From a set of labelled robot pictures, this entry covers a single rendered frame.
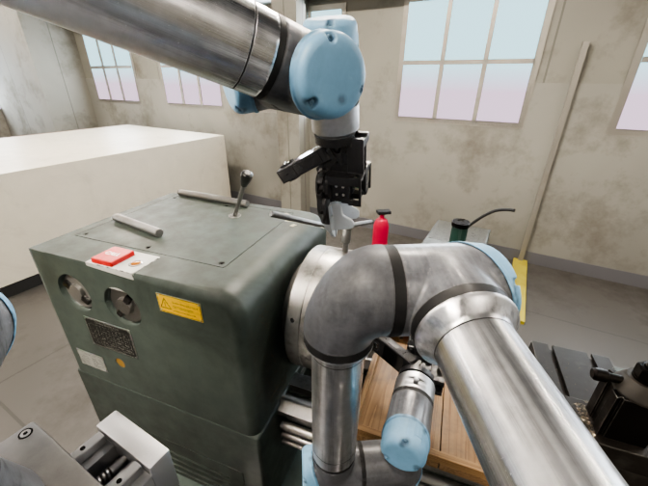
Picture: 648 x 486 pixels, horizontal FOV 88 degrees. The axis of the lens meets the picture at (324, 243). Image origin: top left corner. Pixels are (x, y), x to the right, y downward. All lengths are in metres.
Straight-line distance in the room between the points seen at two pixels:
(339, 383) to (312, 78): 0.37
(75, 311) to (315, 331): 0.74
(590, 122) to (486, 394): 3.30
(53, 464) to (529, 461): 0.55
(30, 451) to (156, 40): 0.55
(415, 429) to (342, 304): 0.30
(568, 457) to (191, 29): 0.40
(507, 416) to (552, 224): 3.44
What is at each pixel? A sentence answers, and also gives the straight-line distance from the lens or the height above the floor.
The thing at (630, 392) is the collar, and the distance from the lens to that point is 0.82.
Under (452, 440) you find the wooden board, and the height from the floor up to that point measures 0.89.
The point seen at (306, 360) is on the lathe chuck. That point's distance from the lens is 0.81.
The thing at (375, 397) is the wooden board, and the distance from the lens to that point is 0.95.
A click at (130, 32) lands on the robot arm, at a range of 0.32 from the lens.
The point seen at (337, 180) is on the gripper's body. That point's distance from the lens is 0.56.
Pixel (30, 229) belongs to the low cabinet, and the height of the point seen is 0.50.
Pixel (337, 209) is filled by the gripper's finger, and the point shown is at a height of 1.40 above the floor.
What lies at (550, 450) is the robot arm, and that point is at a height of 1.39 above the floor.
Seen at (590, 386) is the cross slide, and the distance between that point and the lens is 1.06.
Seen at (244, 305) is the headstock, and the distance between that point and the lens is 0.67.
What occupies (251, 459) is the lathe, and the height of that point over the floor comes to 0.78.
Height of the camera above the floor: 1.61
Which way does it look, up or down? 26 degrees down
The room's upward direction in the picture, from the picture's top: straight up
